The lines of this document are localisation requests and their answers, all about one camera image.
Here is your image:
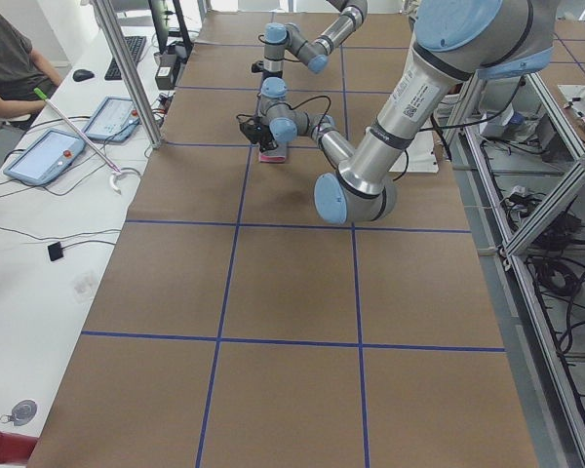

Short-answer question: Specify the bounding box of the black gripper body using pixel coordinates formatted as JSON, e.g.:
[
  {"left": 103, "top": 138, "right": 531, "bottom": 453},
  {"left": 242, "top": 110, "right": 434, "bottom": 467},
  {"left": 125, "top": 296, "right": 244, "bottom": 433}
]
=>
[
  {"left": 237, "top": 116, "right": 278, "bottom": 152},
  {"left": 251, "top": 60, "right": 283, "bottom": 93}
]

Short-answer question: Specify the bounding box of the pink grey towel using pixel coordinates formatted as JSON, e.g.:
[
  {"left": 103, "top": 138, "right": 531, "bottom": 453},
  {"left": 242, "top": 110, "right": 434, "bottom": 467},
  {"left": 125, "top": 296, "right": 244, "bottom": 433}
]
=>
[{"left": 258, "top": 143, "right": 288, "bottom": 164}]

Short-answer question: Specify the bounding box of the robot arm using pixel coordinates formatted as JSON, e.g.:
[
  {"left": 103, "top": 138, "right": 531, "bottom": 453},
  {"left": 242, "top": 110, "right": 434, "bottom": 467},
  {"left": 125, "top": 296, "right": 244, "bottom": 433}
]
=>
[
  {"left": 251, "top": 0, "right": 368, "bottom": 80},
  {"left": 239, "top": 0, "right": 559, "bottom": 224}
]

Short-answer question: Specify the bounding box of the black power adapter box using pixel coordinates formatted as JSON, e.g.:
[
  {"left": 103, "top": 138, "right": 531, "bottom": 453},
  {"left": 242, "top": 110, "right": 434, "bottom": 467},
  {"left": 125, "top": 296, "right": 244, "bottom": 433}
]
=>
[{"left": 155, "top": 54, "right": 181, "bottom": 91}]

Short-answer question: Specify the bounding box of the black monitor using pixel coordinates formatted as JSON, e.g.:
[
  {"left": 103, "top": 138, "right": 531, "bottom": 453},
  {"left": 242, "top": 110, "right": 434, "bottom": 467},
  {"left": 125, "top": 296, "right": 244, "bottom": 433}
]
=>
[{"left": 148, "top": 0, "right": 193, "bottom": 57}]

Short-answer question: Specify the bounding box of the black keyboard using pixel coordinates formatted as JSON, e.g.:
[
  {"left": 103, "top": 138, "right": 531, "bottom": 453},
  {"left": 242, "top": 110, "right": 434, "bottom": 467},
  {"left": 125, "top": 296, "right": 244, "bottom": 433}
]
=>
[{"left": 103, "top": 35, "right": 148, "bottom": 82}]

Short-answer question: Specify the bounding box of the far teach pendant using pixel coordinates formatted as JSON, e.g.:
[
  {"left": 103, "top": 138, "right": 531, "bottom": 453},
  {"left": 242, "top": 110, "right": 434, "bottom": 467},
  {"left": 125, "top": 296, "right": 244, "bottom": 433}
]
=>
[{"left": 83, "top": 97, "right": 139, "bottom": 143}]

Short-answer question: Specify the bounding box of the teach pendant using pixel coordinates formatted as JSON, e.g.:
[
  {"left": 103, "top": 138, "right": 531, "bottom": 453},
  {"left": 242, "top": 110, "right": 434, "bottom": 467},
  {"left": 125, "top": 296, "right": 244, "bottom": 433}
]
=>
[
  {"left": 3, "top": 130, "right": 85, "bottom": 186},
  {"left": 83, "top": 97, "right": 139, "bottom": 143}
]

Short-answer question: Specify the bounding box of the white grabber stick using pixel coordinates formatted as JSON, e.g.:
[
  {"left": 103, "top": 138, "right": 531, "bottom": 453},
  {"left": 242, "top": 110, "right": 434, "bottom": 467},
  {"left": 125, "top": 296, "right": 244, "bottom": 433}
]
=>
[{"left": 33, "top": 88, "right": 141, "bottom": 194}]

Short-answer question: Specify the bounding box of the black computer mouse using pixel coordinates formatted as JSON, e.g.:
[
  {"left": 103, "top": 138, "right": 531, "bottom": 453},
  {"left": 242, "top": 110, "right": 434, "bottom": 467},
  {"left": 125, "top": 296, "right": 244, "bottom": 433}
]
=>
[{"left": 72, "top": 69, "right": 95, "bottom": 82}]

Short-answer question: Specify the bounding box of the near teach pendant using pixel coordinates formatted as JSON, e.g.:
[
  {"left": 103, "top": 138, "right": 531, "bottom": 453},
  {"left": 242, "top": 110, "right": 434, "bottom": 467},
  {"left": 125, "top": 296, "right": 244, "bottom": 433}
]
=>
[{"left": 3, "top": 130, "right": 85, "bottom": 186}]

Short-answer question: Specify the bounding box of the small black square pad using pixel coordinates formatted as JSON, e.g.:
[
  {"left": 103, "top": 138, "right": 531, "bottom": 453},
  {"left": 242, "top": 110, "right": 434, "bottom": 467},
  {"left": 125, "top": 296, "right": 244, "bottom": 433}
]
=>
[{"left": 47, "top": 241, "right": 64, "bottom": 262}]

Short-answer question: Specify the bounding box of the seated person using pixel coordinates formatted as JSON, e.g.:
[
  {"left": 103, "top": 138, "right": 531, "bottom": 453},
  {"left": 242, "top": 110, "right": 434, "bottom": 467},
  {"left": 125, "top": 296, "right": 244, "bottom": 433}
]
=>
[{"left": 0, "top": 14, "right": 62, "bottom": 131}]

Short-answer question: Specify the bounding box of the round metal disc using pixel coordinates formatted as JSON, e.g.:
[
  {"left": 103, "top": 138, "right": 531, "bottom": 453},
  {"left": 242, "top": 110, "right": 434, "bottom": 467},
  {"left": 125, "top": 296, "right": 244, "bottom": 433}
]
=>
[{"left": 0, "top": 399, "right": 38, "bottom": 427}]

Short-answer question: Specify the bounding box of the red bottle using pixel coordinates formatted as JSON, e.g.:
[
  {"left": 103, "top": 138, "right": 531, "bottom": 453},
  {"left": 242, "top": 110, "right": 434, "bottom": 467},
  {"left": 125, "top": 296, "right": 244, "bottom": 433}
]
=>
[{"left": 0, "top": 431, "right": 38, "bottom": 466}]

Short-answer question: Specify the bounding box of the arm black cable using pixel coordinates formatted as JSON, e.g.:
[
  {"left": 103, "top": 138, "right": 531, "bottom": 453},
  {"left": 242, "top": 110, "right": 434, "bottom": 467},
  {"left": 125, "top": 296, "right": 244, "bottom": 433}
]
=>
[{"left": 287, "top": 95, "right": 352, "bottom": 142}]

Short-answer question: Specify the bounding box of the aluminium frame post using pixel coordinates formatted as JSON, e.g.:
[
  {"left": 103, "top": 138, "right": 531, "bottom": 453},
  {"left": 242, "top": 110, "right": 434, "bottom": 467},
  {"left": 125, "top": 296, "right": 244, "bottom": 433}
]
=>
[{"left": 92, "top": 0, "right": 162, "bottom": 149}]

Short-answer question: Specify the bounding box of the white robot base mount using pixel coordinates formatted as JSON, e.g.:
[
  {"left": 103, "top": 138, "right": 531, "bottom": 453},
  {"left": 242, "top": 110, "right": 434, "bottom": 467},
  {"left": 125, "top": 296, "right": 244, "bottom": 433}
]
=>
[{"left": 390, "top": 132, "right": 439, "bottom": 175}]

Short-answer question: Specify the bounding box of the aluminium frame rack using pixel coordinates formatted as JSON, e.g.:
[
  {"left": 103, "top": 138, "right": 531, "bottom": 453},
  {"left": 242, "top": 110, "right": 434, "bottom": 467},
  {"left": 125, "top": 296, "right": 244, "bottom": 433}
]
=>
[{"left": 448, "top": 74, "right": 585, "bottom": 467}]

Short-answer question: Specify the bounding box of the cable bundle on floor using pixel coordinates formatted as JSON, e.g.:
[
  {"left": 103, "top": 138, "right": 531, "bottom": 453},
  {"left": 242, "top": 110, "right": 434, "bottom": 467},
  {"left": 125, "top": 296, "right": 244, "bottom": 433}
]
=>
[{"left": 499, "top": 184, "right": 585, "bottom": 352}]

